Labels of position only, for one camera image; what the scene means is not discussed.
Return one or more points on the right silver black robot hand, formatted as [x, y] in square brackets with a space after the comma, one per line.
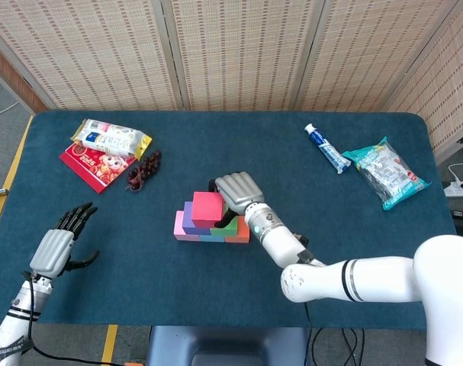
[238, 190]

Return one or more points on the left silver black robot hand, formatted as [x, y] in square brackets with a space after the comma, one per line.
[52, 251]

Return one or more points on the red foam cube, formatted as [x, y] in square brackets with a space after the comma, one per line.
[206, 207]

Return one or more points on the green foam cube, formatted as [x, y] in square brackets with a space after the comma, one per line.
[227, 230]

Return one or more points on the orange foam cube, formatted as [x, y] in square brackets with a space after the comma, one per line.
[243, 233]

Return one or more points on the light blue foam cube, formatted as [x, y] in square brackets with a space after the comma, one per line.
[212, 239]

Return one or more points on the purple foam cube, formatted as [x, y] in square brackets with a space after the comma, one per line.
[187, 223]

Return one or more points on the pink foam cube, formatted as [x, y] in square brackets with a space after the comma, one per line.
[177, 228]

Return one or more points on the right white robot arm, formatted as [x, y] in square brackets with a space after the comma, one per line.
[368, 278]

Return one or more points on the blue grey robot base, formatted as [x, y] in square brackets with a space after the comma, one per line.
[231, 343]

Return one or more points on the teal fabric table cover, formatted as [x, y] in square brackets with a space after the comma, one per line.
[223, 137]

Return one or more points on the dark red grape bunch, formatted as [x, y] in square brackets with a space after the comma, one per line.
[147, 165]

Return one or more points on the red cartoon calendar booklet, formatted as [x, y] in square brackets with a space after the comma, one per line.
[97, 167]

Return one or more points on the white blue toothpaste tube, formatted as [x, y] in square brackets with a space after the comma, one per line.
[326, 148]

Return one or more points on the white yellow snack bag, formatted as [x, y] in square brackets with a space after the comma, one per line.
[109, 138]

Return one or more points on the woven bamboo screen panel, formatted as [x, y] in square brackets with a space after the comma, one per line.
[82, 57]
[444, 95]
[368, 57]
[242, 57]

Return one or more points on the orange floor object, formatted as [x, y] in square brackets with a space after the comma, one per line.
[135, 364]

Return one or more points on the teal snack bag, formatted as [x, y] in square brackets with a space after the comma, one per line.
[387, 171]

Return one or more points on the white power strip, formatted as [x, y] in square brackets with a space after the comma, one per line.
[458, 189]

